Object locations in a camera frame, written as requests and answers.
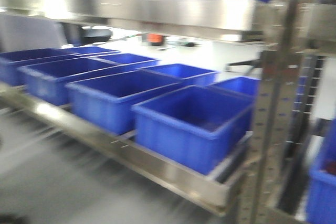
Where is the blue bin front right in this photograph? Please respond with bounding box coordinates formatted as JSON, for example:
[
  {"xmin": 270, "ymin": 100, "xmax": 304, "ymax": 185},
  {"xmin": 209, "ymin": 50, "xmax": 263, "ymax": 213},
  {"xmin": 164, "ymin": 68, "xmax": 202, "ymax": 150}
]
[{"xmin": 132, "ymin": 86, "xmax": 254, "ymax": 175}]

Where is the blue bin third row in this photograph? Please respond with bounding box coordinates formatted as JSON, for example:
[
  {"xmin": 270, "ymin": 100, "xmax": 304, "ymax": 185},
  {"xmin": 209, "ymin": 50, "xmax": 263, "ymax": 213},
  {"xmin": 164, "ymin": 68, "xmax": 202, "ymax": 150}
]
[{"xmin": 18, "ymin": 57, "xmax": 118, "ymax": 105}]

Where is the stainless steel shelf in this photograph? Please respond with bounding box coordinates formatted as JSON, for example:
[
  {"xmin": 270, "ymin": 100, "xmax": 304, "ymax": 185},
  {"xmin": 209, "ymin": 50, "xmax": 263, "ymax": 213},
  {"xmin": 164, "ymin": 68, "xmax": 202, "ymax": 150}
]
[
  {"xmin": 1, "ymin": 83, "xmax": 249, "ymax": 217},
  {"xmin": 1, "ymin": 0, "xmax": 267, "ymax": 42}
]

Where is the stainless steel lower shelf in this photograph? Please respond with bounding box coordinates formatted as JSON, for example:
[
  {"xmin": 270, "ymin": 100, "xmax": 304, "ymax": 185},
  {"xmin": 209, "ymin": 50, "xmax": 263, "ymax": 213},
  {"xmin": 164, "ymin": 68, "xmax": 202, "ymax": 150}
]
[{"xmin": 1, "ymin": 83, "xmax": 249, "ymax": 217}]

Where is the blue bin second row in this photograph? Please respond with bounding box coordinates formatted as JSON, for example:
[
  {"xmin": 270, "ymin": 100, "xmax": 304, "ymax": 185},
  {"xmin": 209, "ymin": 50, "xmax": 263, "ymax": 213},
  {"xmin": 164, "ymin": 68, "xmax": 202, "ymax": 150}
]
[{"xmin": 66, "ymin": 70, "xmax": 182, "ymax": 135}]

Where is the blue bin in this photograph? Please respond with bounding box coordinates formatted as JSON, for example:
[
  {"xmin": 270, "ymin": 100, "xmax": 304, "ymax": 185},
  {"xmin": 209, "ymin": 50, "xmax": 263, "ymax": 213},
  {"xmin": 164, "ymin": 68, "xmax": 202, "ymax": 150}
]
[
  {"xmin": 132, "ymin": 86, "xmax": 254, "ymax": 175},
  {"xmin": 138, "ymin": 63, "xmax": 219, "ymax": 86},
  {"xmin": 207, "ymin": 76, "xmax": 260, "ymax": 97},
  {"xmin": 1, "ymin": 48, "xmax": 79, "ymax": 86}
]

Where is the perforated steel upright post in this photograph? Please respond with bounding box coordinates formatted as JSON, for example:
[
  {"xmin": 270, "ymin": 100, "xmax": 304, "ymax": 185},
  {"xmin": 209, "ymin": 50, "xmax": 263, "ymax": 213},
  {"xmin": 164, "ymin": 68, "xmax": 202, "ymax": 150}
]
[{"xmin": 237, "ymin": 0, "xmax": 302, "ymax": 223}]

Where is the blue bin far left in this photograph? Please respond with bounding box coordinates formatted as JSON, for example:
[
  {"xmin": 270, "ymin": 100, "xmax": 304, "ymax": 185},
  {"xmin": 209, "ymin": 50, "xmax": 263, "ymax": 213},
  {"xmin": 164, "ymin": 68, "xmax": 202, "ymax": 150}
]
[{"xmin": 1, "ymin": 48, "xmax": 79, "ymax": 86}]

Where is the orange object on desk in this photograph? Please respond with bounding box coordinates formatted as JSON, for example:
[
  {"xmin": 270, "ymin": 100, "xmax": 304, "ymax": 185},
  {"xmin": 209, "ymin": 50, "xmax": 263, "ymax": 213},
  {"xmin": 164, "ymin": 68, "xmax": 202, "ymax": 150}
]
[{"xmin": 147, "ymin": 34, "xmax": 164, "ymax": 46}]

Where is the blue bin rear middle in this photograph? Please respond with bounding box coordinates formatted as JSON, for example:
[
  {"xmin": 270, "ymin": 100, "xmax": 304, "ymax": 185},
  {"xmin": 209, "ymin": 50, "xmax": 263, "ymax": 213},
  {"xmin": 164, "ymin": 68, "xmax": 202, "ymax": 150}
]
[{"xmin": 138, "ymin": 63, "xmax": 219, "ymax": 86}]

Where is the blue bin neighbouring rack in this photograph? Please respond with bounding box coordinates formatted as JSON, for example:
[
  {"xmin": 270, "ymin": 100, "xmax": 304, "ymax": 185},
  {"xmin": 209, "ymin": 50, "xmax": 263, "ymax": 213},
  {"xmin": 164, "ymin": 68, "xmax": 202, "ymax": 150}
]
[{"xmin": 306, "ymin": 129, "xmax": 335, "ymax": 223}]

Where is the stainless steel upper shelf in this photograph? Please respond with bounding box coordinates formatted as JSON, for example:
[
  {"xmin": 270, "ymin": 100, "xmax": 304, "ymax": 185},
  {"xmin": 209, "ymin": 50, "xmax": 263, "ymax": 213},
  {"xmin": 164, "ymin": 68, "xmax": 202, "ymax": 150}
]
[{"xmin": 1, "ymin": 0, "xmax": 267, "ymax": 42}]

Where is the blue bin rear right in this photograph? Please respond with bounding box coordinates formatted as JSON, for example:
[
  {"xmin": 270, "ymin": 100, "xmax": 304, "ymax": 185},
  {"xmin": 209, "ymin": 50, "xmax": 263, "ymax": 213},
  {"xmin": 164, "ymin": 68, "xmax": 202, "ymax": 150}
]
[{"xmin": 207, "ymin": 76, "xmax": 260, "ymax": 97}]

